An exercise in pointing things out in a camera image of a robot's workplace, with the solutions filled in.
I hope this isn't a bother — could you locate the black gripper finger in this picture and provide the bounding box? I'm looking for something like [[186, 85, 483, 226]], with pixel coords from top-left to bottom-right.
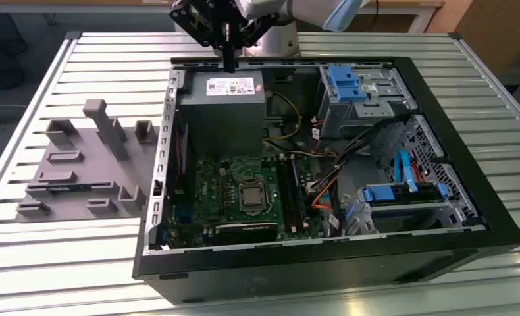
[[227, 14, 278, 74], [167, 0, 230, 73]]

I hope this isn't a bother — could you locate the blue RAM stick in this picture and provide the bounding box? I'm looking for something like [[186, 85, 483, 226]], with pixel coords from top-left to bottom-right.
[[25, 183, 114, 194]]

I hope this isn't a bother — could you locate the black RAM slot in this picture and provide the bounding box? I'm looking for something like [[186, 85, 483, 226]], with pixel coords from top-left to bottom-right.
[[277, 153, 297, 232]]

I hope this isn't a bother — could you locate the blue drive bay latch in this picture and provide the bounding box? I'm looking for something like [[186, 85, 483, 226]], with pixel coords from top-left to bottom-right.
[[327, 66, 369, 102]]

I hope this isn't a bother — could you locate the grey power supply unit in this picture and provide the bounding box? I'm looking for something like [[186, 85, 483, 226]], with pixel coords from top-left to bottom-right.
[[175, 69, 269, 159]]

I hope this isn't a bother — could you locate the metal drive cage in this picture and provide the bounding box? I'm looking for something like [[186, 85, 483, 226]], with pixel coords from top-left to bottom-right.
[[315, 64, 418, 141], [342, 184, 485, 236]]

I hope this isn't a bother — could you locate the grey parts rack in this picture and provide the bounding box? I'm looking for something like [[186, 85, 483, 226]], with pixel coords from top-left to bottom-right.
[[15, 98, 161, 224]]

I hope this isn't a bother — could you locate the silver CPU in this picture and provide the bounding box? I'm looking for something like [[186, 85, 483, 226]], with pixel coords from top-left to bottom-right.
[[241, 182, 266, 205]]

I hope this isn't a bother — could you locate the wooden cabinet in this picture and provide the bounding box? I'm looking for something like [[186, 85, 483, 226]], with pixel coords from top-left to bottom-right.
[[423, 0, 520, 78]]

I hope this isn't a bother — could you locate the CPU socket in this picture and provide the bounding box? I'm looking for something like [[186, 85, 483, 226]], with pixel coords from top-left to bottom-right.
[[235, 177, 270, 217]]

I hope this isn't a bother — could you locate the green motherboard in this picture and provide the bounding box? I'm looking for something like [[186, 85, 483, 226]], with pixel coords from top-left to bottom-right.
[[165, 154, 330, 248]]

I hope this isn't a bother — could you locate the hard disk in blue carrier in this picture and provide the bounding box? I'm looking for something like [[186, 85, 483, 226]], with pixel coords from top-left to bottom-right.
[[359, 182, 449, 207]]

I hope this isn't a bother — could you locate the black graphics card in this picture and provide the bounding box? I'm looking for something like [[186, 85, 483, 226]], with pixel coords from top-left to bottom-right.
[[201, 221, 281, 245]]

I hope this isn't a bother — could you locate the black PC case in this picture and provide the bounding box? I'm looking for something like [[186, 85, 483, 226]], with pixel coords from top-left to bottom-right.
[[130, 55, 520, 304]]

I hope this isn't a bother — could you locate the yellow wire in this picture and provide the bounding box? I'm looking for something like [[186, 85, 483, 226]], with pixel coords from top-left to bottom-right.
[[261, 92, 302, 143]]

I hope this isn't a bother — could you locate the black wire mesh bin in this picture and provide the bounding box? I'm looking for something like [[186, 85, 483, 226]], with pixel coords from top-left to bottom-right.
[[0, 12, 29, 90]]

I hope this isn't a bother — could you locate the orange wire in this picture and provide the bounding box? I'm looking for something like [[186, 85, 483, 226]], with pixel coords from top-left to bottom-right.
[[310, 166, 341, 211]]

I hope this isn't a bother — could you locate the red flat cable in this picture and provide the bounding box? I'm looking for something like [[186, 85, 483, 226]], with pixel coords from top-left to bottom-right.
[[407, 163, 426, 185]]

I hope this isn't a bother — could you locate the blue flat cable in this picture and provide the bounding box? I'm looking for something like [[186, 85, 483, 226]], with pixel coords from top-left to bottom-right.
[[393, 149, 418, 194]]

